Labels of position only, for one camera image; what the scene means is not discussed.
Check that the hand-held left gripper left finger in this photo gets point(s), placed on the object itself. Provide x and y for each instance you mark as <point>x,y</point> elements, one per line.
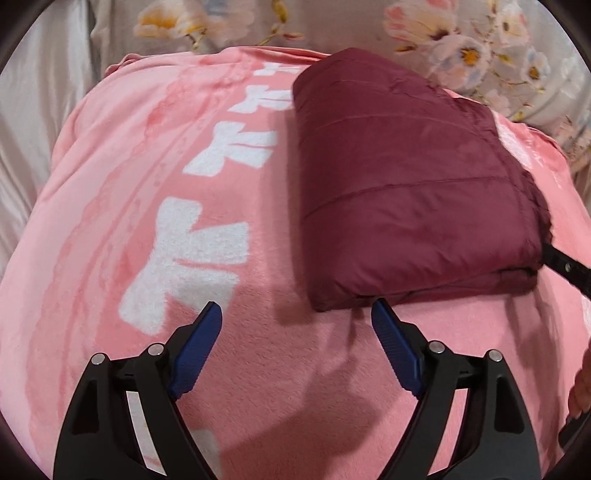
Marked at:
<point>196,355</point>

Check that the floral bed sheet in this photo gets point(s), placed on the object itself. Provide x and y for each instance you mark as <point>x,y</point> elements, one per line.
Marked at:
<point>485,41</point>

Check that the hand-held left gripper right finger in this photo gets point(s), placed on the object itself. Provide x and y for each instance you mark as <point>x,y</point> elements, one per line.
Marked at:
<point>397,346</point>

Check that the white satin cloth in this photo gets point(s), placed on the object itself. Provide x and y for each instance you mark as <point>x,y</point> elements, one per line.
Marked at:
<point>41,115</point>

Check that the person's right hand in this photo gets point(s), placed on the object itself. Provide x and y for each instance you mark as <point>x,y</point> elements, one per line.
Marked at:
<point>581,383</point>

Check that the maroon puffer jacket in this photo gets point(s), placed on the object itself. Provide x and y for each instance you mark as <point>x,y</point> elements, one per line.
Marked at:
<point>406,184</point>

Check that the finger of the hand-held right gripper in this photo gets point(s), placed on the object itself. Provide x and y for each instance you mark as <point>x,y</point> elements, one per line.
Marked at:
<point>565,267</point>

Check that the pink printed blanket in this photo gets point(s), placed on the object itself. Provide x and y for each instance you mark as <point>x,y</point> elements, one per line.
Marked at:
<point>138,161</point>

